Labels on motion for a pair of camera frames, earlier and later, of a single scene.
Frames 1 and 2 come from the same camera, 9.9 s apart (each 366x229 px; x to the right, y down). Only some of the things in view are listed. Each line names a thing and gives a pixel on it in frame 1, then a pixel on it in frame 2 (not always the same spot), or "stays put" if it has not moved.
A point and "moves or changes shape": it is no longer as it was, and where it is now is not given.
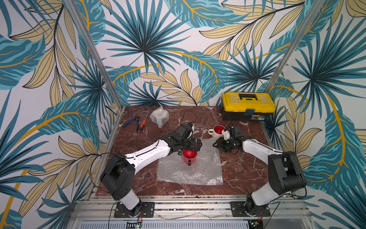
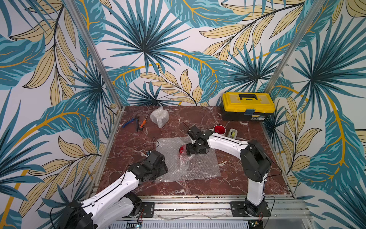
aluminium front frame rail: [195, 208] stays put
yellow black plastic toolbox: [244, 106] stays put
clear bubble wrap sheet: [159, 117] stays put
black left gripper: [193, 146] → [164, 170]
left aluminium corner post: [74, 11] stays put
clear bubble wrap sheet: [206, 170] moves or changes shape
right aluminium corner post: [300, 37] stays put
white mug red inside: [217, 131] stays put
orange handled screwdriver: [144, 121] stays put
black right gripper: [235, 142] → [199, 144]
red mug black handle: [189, 156] moves or changes shape
